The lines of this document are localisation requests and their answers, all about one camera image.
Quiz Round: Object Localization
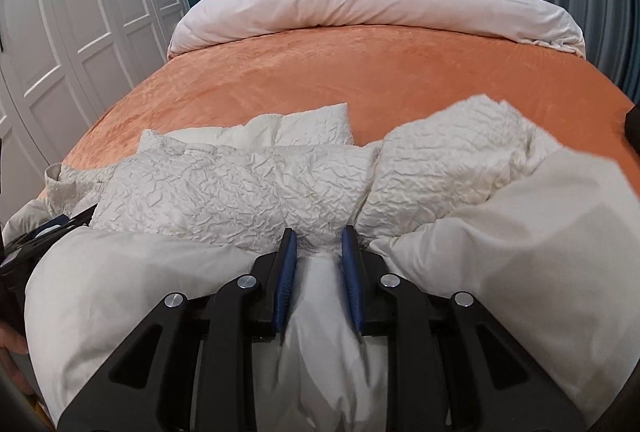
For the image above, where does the person left hand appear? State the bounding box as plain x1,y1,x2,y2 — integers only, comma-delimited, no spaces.
0,322,35,396

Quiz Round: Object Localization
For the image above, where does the orange velvet bed cover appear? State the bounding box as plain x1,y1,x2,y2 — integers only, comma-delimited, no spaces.
65,25,639,185

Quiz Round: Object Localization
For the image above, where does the black fluffy garment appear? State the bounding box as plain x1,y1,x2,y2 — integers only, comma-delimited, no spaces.
624,104,640,155

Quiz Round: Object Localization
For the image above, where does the white panelled wardrobe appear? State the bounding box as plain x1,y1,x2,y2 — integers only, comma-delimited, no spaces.
1,0,189,219

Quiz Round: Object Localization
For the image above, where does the cream quilted puffer jacket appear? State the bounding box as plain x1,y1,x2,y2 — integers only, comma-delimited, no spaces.
25,96,639,431

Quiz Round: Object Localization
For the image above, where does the pale pink rolled duvet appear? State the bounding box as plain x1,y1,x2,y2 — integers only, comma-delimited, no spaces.
167,0,586,58

